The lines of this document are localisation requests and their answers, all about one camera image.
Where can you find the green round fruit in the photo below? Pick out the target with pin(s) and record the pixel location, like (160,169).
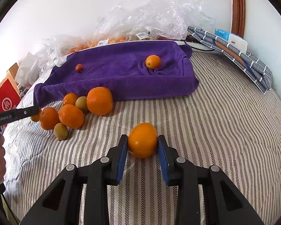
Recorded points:
(60,131)
(81,103)

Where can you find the purple towel covered tray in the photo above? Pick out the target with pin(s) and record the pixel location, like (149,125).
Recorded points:
(119,75)

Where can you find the plastic bag of oranges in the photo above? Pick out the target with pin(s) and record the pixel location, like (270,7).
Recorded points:
(112,41)

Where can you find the small red fruit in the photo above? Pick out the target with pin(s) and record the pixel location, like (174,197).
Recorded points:
(79,68)

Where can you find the blue checked folded cloth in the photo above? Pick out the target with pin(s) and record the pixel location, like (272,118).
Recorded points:
(255,70)

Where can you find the striped bed sheet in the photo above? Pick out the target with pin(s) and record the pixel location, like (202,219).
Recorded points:
(213,126)

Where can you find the clear plastic bag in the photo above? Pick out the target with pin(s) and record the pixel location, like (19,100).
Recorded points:
(52,49)

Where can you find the large orange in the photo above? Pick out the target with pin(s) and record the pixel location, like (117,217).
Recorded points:
(99,100)

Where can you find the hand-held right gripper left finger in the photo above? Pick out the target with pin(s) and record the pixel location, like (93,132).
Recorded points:
(121,159)

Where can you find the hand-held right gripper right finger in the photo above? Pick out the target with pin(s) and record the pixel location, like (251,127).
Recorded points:
(164,159)

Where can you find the plastic bag of brown fruit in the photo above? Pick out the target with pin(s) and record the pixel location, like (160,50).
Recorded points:
(142,35)

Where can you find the red paper bag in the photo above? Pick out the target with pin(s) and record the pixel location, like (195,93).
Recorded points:
(7,96)

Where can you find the blue white tissue pack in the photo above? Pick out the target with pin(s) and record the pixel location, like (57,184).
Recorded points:
(234,41)

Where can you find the crumpled clear plastic wrap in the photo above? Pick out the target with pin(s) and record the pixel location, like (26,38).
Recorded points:
(154,16)

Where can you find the white plastic bag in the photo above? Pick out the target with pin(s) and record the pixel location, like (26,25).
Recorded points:
(28,68)

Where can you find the brown wooden door frame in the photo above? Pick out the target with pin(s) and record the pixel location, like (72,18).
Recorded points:
(237,7)

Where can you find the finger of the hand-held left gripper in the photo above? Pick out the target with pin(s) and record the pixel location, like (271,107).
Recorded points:
(16,114)

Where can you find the brown paper bag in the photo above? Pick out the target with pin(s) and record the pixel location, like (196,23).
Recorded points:
(12,69)

